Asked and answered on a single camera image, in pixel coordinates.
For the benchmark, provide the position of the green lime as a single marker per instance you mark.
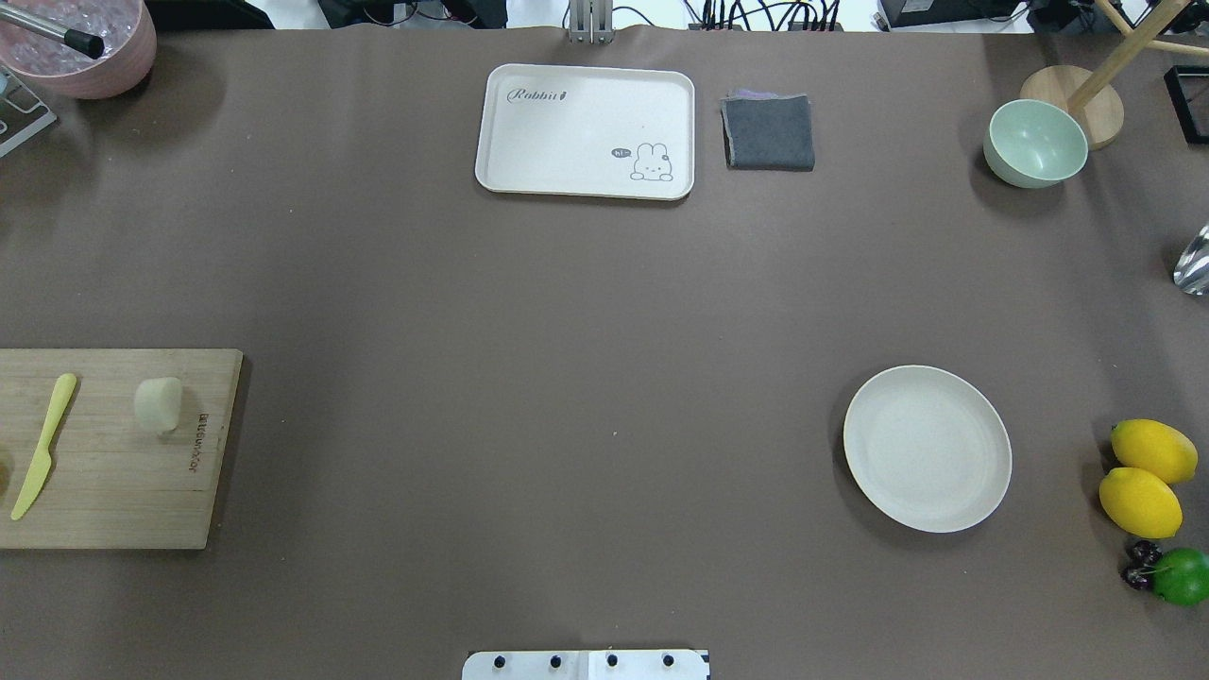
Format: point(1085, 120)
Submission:
point(1181, 577)

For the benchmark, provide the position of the yellow plastic knife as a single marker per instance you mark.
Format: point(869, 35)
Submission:
point(41, 462)

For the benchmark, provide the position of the dark cherries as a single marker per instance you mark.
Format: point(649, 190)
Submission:
point(1143, 556)

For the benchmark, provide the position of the yellow lemon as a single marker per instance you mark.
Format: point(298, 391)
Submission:
point(1154, 446)
point(1139, 502)

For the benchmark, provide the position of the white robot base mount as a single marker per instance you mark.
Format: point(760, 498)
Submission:
point(588, 664)

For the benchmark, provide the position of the pale white bun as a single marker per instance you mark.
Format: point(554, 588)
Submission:
point(157, 404)

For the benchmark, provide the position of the black handled ice tool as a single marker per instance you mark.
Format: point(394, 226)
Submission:
point(87, 44)

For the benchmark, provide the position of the wooden cup stand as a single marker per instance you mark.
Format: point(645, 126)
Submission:
point(1089, 97)

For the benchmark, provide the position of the grey folded cloth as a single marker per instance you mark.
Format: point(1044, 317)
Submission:
point(768, 132)

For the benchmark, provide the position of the cream round plate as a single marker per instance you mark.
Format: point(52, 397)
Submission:
point(927, 449)

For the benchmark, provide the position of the metal scoop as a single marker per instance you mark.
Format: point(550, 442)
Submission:
point(1190, 273)

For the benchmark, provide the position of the cream rabbit tray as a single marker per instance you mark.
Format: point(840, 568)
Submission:
point(565, 130)

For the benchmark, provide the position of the wooden cutting board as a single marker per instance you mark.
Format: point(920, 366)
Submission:
point(113, 484)

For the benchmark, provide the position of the mint green bowl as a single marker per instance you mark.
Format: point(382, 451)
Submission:
point(1033, 145)

